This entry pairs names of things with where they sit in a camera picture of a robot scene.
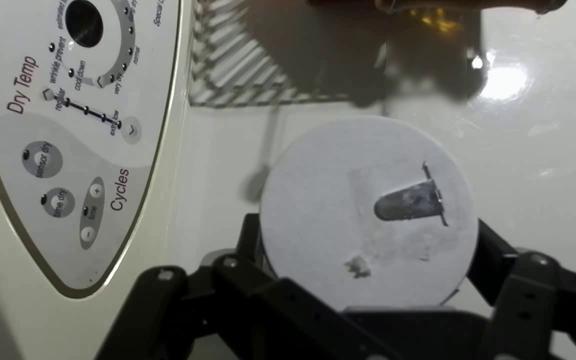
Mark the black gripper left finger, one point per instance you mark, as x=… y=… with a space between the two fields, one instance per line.
x=233 y=296

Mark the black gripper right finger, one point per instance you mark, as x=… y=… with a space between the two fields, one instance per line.
x=531 y=296

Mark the white dryer near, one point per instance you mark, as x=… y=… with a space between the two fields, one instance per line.
x=140 y=133

